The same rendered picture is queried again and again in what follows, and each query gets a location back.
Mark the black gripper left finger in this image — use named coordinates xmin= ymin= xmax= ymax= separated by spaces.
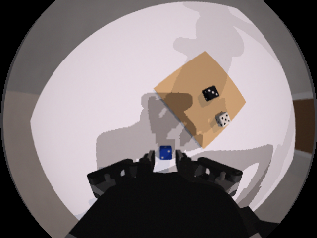
xmin=87 ymin=150 xmax=155 ymax=199

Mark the grey die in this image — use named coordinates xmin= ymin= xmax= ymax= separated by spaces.
xmin=215 ymin=112 xmax=231 ymax=127

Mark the dark blue die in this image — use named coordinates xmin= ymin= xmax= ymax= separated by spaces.
xmin=159 ymin=146 xmax=172 ymax=160

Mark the tan flat mat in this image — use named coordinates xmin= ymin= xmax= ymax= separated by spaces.
xmin=154 ymin=51 xmax=246 ymax=149

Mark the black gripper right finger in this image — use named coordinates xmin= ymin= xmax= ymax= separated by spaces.
xmin=175 ymin=150 xmax=243 ymax=197

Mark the black die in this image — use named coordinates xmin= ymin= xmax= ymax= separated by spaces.
xmin=202 ymin=85 xmax=219 ymax=101

